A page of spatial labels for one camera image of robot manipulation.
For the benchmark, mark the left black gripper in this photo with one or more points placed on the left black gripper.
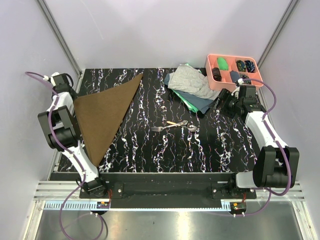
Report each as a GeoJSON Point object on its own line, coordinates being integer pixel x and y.
{"type": "Point", "coordinates": [70, 87]}

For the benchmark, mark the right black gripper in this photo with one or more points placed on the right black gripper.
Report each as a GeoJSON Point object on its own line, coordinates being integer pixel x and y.
{"type": "Point", "coordinates": [225, 95]}

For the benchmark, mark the wooden handled spoon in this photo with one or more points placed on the wooden handled spoon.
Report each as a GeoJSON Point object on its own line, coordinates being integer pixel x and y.
{"type": "Point", "coordinates": [185, 125]}

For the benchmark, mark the brown cloth napkin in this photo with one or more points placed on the brown cloth napkin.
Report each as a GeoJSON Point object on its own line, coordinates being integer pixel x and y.
{"type": "Point", "coordinates": [99, 116]}

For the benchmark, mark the silver fork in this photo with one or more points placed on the silver fork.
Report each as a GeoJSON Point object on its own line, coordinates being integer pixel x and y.
{"type": "Point", "coordinates": [161, 128]}

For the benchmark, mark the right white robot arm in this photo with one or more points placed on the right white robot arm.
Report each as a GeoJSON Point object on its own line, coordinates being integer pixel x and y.
{"type": "Point", "coordinates": [277, 163]}

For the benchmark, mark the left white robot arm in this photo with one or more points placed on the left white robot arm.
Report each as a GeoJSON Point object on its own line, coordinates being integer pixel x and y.
{"type": "Point", "coordinates": [63, 134]}

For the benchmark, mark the dark brown rolled sock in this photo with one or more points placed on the dark brown rolled sock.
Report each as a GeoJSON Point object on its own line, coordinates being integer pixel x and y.
{"type": "Point", "coordinates": [216, 74]}

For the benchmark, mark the blue grey rolled sock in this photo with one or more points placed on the blue grey rolled sock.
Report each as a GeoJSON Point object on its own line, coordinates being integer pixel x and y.
{"type": "Point", "coordinates": [235, 76]}

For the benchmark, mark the patterned sock bottom right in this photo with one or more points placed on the patterned sock bottom right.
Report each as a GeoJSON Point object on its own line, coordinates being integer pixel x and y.
{"type": "Point", "coordinates": [245, 79]}

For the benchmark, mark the pink compartment tray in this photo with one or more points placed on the pink compartment tray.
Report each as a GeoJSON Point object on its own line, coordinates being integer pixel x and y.
{"type": "Point", "coordinates": [226, 82]}

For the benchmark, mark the green cloth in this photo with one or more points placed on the green cloth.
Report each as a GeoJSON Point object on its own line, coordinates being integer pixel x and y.
{"type": "Point", "coordinates": [193, 86]}

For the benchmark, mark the green rolled sock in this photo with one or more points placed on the green rolled sock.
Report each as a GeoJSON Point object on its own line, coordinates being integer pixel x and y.
{"type": "Point", "coordinates": [222, 64]}

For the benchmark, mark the patterned sock top middle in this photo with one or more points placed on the patterned sock top middle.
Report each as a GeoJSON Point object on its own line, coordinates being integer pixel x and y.
{"type": "Point", "coordinates": [241, 66]}

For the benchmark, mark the dark patterned sock top right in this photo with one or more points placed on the dark patterned sock top right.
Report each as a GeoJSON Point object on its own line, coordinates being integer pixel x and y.
{"type": "Point", "coordinates": [250, 66]}

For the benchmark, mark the grey cloth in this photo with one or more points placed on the grey cloth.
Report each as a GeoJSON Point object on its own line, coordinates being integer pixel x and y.
{"type": "Point", "coordinates": [190, 80]}

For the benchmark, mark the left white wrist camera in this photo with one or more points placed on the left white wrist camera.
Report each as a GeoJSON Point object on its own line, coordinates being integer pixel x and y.
{"type": "Point", "coordinates": [50, 79]}

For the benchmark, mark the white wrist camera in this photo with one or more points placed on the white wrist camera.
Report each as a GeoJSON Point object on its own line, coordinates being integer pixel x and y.
{"type": "Point", "coordinates": [238, 83]}
{"type": "Point", "coordinates": [50, 79]}

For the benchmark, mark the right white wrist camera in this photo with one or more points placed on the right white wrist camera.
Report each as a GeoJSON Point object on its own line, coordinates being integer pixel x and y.
{"type": "Point", "coordinates": [238, 83]}

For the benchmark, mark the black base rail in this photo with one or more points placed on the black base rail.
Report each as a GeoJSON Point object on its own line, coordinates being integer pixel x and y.
{"type": "Point", "coordinates": [169, 191]}

